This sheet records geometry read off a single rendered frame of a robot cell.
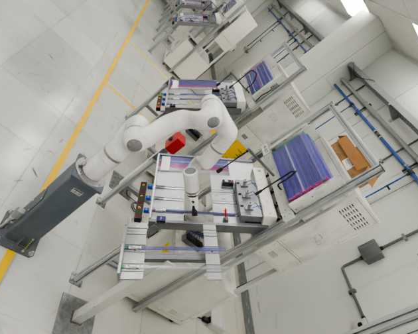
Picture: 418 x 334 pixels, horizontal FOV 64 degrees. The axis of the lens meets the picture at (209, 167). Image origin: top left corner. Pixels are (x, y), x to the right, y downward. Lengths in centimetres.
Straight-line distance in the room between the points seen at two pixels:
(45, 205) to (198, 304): 131
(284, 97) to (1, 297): 258
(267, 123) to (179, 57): 342
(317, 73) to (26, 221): 417
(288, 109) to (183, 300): 192
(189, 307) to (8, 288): 121
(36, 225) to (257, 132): 212
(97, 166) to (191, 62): 482
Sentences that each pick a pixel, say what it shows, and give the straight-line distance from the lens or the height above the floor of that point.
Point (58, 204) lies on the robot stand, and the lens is 199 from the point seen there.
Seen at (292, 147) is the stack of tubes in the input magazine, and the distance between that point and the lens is 227.
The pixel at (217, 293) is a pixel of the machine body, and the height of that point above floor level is 54.
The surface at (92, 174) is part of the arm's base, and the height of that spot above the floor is 75.
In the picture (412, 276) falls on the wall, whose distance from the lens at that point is 323.
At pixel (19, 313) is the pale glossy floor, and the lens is 221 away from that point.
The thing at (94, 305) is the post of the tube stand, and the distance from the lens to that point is 217.
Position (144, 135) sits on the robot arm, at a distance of 161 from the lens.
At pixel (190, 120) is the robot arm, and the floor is 133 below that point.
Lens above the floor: 185
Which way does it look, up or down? 21 degrees down
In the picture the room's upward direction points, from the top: 54 degrees clockwise
